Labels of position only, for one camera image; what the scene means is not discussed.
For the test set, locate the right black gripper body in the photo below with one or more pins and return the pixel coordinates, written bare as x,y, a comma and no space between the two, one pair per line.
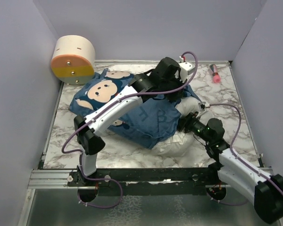
193,124

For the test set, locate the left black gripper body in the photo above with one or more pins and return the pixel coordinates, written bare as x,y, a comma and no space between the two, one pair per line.
175,84

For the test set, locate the white pillow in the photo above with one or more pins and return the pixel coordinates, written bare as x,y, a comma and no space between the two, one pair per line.
178,144

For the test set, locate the blue cartoon print pillowcase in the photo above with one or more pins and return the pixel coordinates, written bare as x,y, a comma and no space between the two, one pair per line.
149,124

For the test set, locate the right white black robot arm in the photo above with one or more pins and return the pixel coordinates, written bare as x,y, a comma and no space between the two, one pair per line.
263,190

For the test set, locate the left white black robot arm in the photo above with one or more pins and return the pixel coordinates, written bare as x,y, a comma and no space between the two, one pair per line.
117,94

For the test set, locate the small pink tube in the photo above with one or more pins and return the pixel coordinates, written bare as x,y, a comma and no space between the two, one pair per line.
215,75

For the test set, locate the cream orange cylindrical container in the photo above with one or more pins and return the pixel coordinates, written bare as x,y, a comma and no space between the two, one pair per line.
73,60

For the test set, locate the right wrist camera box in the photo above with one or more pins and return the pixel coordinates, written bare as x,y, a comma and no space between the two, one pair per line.
202,109

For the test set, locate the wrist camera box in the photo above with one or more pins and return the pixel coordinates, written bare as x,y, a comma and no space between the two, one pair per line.
186,69
202,109

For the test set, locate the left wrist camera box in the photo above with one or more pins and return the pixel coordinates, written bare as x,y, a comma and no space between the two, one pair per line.
186,69

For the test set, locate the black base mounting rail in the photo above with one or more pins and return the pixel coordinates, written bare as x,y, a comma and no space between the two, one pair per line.
146,181

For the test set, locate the aluminium frame rail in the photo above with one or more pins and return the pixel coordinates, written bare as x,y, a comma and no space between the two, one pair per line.
49,179

